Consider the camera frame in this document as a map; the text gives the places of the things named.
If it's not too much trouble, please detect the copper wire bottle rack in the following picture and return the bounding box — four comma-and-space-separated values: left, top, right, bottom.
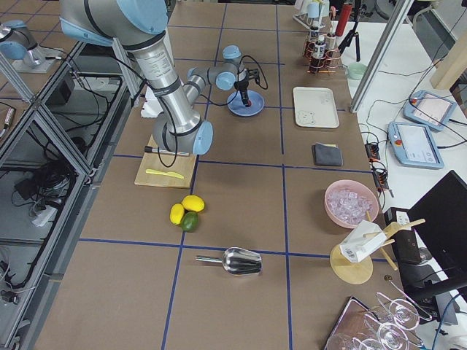
303, 34, 342, 74

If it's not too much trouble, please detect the far teach pendant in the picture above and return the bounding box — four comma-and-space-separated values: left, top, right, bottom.
404, 90, 455, 131

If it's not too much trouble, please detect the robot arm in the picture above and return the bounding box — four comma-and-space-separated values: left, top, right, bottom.
1, 20, 55, 74
60, 0, 248, 155

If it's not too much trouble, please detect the white carton on stand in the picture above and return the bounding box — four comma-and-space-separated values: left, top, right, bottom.
339, 220, 387, 263

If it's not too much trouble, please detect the red cylinder bottle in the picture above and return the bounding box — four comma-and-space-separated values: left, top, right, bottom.
335, 2, 352, 37

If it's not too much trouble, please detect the teach pendant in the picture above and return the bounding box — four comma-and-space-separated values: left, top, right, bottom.
404, 90, 455, 131
387, 122, 444, 169

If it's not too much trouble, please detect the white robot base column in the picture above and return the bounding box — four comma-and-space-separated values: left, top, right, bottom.
141, 87, 163, 118

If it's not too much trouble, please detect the cream bear tray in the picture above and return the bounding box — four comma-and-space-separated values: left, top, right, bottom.
293, 87, 339, 129

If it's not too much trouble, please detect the aluminium frame post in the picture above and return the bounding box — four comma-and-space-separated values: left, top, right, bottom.
350, 0, 414, 113

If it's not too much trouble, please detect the black tripod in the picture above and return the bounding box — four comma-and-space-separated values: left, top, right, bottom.
338, 0, 362, 62

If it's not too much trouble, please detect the pink bowl with ice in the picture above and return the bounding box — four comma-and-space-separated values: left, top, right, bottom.
324, 179, 379, 229

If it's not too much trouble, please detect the yellow plastic knife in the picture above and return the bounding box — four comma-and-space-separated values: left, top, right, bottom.
145, 168, 185, 179

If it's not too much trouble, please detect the light blue cup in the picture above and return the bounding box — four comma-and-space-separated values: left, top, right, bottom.
306, 1, 320, 18

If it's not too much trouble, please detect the wooden cutting board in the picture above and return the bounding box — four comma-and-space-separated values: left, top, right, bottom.
134, 137, 197, 189

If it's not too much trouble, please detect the mint green bowl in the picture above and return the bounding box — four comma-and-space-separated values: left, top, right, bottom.
347, 62, 367, 80

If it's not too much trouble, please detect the yellow lemon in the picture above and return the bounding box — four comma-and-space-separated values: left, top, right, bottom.
169, 203, 185, 225
181, 195, 205, 212

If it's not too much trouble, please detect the clear glass holder rack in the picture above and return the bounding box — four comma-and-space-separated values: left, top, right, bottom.
324, 292, 433, 349

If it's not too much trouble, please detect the green lime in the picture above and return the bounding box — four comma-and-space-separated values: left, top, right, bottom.
180, 211, 198, 232

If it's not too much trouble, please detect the black monitor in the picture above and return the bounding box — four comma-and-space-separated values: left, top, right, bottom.
393, 170, 466, 301

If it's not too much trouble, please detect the white wire cup rack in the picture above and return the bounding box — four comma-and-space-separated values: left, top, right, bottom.
292, 13, 331, 31

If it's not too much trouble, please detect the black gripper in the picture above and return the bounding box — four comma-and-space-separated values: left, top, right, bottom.
234, 69, 250, 106

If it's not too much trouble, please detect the blue plate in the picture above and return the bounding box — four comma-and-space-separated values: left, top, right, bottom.
227, 90, 266, 117

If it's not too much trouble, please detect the dark drink bottle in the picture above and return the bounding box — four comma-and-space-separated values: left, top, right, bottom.
313, 35, 325, 60
308, 26, 320, 58

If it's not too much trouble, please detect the near teach pendant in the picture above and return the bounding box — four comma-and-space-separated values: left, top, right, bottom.
387, 122, 444, 169

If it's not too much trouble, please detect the pink cup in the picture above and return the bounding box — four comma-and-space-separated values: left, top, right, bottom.
294, 0, 308, 13

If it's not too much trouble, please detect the steel scoop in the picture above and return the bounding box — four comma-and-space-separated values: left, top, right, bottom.
196, 247, 263, 276

